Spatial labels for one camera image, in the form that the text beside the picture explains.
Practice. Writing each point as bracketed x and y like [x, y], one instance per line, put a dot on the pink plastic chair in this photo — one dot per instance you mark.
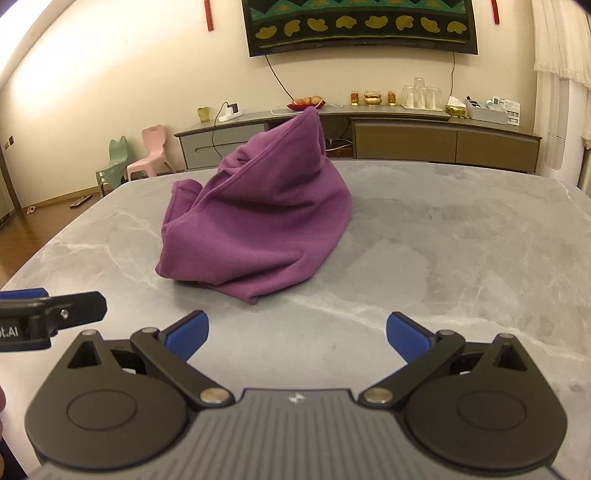
[152, 147]

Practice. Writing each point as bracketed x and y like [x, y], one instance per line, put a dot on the long grey sideboard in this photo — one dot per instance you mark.
[401, 138]

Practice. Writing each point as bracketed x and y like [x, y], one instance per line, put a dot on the grey storage box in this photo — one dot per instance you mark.
[489, 113]

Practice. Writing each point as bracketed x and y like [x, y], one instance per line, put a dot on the gold candle holder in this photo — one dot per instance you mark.
[392, 98]
[355, 98]

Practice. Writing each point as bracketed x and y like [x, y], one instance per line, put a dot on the wall switch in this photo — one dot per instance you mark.
[8, 143]

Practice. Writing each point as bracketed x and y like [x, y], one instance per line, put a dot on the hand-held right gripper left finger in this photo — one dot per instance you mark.
[191, 330]

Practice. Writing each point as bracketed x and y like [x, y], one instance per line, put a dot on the yellow cup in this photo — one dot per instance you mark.
[203, 114]

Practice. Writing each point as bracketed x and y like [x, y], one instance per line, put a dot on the gold incense bowl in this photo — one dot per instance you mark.
[372, 99]

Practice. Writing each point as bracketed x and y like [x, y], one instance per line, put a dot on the white power strip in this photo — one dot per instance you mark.
[229, 115]

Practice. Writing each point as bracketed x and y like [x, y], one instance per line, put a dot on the gold tissue box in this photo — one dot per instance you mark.
[456, 110]

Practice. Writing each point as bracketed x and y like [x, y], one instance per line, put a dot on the set of glass cups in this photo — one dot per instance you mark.
[422, 94]

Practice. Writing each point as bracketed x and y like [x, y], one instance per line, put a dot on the cream curtain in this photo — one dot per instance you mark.
[565, 92]

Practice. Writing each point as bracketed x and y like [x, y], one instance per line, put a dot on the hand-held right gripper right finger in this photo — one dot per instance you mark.
[401, 330]

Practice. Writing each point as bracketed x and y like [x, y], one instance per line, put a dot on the green plastic chair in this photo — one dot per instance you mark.
[113, 161]

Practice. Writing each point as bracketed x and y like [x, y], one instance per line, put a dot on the red fruit plate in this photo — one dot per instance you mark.
[300, 105]

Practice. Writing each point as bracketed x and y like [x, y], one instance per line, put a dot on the television with patterned cover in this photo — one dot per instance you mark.
[360, 23]

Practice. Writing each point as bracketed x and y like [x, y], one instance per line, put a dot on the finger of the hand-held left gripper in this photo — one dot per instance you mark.
[78, 307]
[23, 294]

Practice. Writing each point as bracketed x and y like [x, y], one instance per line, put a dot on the red knot ornament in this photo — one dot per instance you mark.
[495, 11]
[209, 16]

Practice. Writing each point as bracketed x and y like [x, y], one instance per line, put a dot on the purple pants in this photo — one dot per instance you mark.
[258, 221]

